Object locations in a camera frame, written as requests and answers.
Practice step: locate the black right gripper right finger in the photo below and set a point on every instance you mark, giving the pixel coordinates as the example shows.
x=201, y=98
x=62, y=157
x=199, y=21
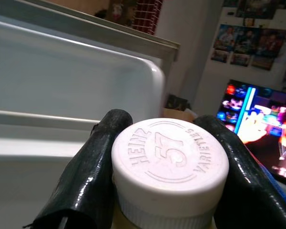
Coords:
x=250, y=186

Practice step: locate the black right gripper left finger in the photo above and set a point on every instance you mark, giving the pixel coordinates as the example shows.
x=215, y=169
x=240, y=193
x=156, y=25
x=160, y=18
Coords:
x=85, y=174

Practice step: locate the Heinz bottle with white cap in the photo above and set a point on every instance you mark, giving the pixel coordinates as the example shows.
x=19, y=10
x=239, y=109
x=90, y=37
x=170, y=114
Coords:
x=169, y=162

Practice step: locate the white fridge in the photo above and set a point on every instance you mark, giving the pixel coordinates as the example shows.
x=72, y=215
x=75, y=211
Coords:
x=74, y=78

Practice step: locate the flat screen television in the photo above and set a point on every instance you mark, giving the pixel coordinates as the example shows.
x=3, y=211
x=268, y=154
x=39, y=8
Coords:
x=264, y=124

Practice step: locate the brown cardboard box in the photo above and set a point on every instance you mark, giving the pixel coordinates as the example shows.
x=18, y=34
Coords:
x=178, y=115

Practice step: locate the plush toy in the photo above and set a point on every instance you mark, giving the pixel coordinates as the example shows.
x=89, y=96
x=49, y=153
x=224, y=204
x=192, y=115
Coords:
x=119, y=12

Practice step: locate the red checkered cloth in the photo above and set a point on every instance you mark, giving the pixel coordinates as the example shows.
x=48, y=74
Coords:
x=146, y=15

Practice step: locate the small colourful wall poster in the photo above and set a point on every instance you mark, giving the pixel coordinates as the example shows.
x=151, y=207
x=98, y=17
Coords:
x=219, y=56
x=240, y=59
x=262, y=63

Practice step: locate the dark wall poster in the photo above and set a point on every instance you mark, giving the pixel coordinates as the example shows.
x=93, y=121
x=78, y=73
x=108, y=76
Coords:
x=257, y=8

